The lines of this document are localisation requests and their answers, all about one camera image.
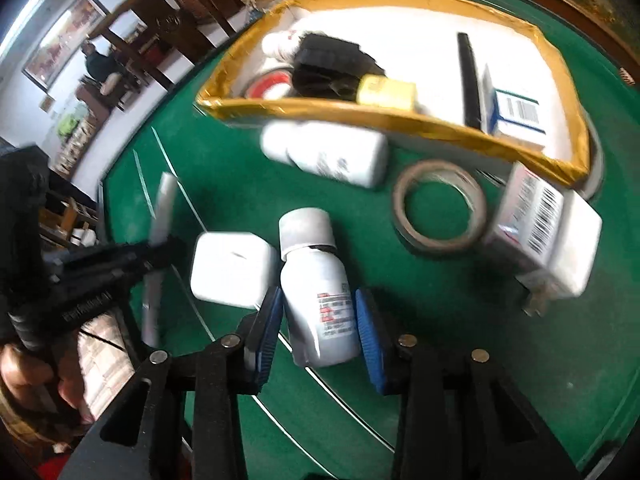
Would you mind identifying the left hand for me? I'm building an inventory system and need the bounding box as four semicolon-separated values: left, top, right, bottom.
1;341;94;425

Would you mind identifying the dark wooden chair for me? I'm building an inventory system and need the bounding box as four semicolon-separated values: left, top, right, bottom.
87;0;242;90

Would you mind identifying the white flat charger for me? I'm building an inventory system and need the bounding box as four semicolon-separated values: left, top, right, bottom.
190;232;278;309

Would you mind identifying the white green medicine box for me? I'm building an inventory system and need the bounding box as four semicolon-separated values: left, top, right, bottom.
480;66;548;152

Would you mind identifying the small red white cap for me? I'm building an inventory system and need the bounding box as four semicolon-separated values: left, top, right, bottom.
620;67;636;87

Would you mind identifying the yellow taped foam tray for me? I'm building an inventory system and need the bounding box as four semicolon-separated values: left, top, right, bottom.
195;0;591;186

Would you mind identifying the white plug adapter barcode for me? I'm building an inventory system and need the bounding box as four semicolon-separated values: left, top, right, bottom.
483;162;602;316

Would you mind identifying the beige masking tape roll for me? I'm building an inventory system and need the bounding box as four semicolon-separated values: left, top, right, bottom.
392;159;488;257

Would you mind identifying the large white plastic bottle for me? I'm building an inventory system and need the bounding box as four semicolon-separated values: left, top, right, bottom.
260;120;390;188

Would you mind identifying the black electrical tape roll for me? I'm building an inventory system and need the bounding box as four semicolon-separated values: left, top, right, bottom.
241;67;293;100

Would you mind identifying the small white pill bottle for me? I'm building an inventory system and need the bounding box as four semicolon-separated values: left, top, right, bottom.
279;208;360;368

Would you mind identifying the white marker tube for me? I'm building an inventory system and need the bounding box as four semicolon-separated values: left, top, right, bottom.
141;172;178;348

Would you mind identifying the black ribbed plastic block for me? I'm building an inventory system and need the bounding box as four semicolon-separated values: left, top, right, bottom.
292;32;385;102

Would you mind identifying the black marker pen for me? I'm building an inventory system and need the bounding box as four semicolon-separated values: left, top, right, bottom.
457;32;482;130

